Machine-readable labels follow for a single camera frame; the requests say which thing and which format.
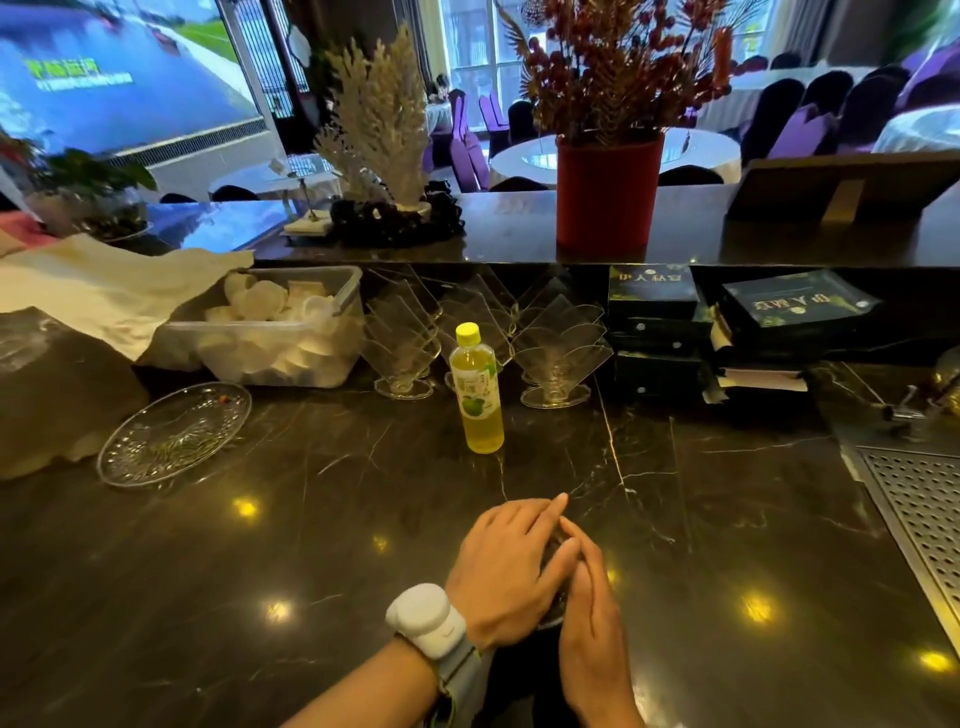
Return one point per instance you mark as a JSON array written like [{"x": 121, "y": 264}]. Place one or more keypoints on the person's left hand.
[{"x": 499, "y": 577}]

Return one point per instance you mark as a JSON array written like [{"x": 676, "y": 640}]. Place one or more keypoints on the person's right hand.
[{"x": 596, "y": 652}]

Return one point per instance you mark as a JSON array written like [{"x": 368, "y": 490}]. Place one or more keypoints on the person's left thumb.
[{"x": 562, "y": 566}]

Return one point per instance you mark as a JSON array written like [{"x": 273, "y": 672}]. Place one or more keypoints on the person's right fingers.
[{"x": 586, "y": 566}]

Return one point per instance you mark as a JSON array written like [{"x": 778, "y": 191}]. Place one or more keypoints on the small clear glass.
[{"x": 553, "y": 610}]

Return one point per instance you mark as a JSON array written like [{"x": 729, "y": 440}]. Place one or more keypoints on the person's right forearm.
[{"x": 616, "y": 720}]

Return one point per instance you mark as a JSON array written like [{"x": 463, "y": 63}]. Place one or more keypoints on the person's left forearm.
[{"x": 367, "y": 694}]

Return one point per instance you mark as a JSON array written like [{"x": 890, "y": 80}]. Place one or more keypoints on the white wrist tracker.
[{"x": 426, "y": 619}]

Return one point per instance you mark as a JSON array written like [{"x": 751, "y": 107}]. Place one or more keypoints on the yellow drink bottle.
[{"x": 478, "y": 394}]

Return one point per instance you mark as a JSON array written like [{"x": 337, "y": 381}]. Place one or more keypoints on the row of fan-shaped glass cups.
[{"x": 559, "y": 367}]

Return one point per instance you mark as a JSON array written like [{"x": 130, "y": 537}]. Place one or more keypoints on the stack of dark boxes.
[{"x": 654, "y": 356}]

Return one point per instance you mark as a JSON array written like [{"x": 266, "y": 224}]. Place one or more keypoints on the perforated metal drain tray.
[{"x": 919, "y": 517}]

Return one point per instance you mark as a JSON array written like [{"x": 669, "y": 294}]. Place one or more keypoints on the flat dark green box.
[{"x": 799, "y": 300}]

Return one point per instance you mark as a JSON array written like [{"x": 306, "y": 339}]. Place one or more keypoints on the clear plastic container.
[{"x": 341, "y": 281}]

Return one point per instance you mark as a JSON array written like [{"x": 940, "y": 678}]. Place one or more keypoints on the metal faucet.
[{"x": 911, "y": 409}]

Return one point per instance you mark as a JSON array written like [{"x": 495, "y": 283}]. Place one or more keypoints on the red vase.
[{"x": 609, "y": 195}]

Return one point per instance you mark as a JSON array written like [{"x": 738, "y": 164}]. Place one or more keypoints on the black wreath base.
[{"x": 394, "y": 223}]

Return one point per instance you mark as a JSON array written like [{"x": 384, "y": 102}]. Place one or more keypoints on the pile of white cups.
[{"x": 262, "y": 301}]

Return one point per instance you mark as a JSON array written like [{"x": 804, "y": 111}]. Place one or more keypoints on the round table with white cloth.
[
  {"x": 919, "y": 129},
  {"x": 262, "y": 180},
  {"x": 731, "y": 101},
  {"x": 525, "y": 159}
]

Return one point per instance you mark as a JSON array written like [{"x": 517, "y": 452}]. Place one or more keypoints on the clear glass plate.
[{"x": 174, "y": 435}]

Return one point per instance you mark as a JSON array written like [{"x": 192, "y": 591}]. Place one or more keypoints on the purple chair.
[
  {"x": 801, "y": 133},
  {"x": 469, "y": 154}
]

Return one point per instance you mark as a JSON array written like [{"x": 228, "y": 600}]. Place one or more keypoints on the small stand with white cards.
[{"x": 307, "y": 223}]

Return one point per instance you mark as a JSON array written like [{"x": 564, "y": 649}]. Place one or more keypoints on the brown sign board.
[{"x": 840, "y": 184}]

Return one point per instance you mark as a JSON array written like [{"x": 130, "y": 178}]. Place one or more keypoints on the white coral decoration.
[{"x": 382, "y": 120}]

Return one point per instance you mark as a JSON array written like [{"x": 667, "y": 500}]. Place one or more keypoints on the red berry bouquet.
[{"x": 622, "y": 64}]

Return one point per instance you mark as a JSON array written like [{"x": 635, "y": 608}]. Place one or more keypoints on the window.
[{"x": 480, "y": 52}]

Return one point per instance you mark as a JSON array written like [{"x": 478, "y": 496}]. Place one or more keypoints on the grey brown cloth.
[{"x": 60, "y": 397}]

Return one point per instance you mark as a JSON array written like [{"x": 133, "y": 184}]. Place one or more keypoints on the group of dark covered chairs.
[{"x": 862, "y": 105}]

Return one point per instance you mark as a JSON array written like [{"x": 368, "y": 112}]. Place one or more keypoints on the white cloth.
[{"x": 97, "y": 289}]

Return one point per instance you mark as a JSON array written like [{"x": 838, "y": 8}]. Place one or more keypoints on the white vent grille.
[{"x": 187, "y": 142}]

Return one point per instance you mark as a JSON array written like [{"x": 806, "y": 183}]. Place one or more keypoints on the green plant in glass bowl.
[{"x": 86, "y": 191}]

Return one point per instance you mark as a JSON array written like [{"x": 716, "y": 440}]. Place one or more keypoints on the pink cloth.
[{"x": 26, "y": 229}]

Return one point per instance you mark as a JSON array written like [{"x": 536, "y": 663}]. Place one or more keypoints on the large display screen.
[{"x": 112, "y": 75}]

